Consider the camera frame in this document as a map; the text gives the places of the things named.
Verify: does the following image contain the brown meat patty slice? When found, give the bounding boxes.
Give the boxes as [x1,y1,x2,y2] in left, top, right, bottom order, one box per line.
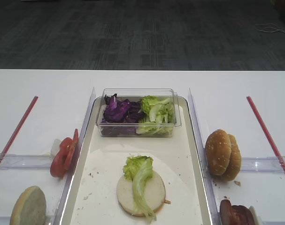
[220,199,233,225]

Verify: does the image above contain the bottom bun half on tray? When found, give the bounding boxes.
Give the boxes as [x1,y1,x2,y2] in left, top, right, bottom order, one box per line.
[116,171,166,217]

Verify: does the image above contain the sesame bun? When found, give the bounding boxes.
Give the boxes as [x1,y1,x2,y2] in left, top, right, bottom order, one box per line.
[205,129,231,176]
[221,134,241,181]

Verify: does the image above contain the right upper clear cross rail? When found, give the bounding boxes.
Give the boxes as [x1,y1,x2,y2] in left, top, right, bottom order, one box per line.
[240,156,285,173]

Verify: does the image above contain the clear cross rail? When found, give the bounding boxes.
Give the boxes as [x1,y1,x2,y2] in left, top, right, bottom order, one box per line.
[240,156,285,173]
[0,153,53,170]

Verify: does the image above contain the lettuce leaf on bun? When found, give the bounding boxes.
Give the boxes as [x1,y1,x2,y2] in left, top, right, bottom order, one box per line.
[123,156,156,222]

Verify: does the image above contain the right red strip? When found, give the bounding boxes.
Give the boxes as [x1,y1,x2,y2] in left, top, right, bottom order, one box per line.
[246,96,285,173]

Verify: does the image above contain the remaining meat patties stack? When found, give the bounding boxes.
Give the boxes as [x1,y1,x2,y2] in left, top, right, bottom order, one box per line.
[229,205,255,225]

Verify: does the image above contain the left clear cross rail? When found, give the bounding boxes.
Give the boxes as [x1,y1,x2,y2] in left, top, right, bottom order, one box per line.
[0,153,53,170]

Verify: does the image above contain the bun half at left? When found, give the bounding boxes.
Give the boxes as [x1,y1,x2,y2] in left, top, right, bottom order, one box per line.
[10,186,46,225]

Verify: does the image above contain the white metal tray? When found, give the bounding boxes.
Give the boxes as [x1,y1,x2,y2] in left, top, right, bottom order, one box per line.
[54,97,214,225]

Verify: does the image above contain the rear tomato slice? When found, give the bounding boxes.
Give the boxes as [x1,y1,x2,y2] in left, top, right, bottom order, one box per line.
[64,128,79,171]

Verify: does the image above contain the red strip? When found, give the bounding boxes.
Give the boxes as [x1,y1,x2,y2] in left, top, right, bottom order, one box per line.
[0,96,39,163]
[246,96,285,173]

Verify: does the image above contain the left red strip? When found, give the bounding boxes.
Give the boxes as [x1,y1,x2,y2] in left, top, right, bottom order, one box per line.
[0,96,39,163]

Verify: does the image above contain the white tomato pusher block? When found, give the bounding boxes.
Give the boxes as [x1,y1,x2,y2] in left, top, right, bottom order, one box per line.
[50,139,61,157]

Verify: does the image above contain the purple cabbage shreds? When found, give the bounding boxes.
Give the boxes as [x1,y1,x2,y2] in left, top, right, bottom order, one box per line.
[101,94,146,136]

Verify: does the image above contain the left clear acrylic divider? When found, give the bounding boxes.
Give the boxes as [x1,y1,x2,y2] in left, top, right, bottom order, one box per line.
[50,88,96,225]

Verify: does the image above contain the front sesame bun top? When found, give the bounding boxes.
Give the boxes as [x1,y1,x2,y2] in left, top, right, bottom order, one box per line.
[205,129,231,176]

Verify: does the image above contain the green lettuce pieces in container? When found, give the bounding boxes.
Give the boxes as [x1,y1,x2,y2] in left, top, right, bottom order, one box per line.
[136,96,175,136]

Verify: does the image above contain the rear sesame bun top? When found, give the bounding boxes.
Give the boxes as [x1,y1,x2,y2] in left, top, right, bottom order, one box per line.
[221,134,241,181]

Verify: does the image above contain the white cable on floor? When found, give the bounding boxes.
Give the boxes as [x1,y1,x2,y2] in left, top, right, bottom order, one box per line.
[254,22,285,36]

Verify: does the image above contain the clear plastic salad container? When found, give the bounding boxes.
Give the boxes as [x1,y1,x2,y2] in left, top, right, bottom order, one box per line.
[96,89,181,137]

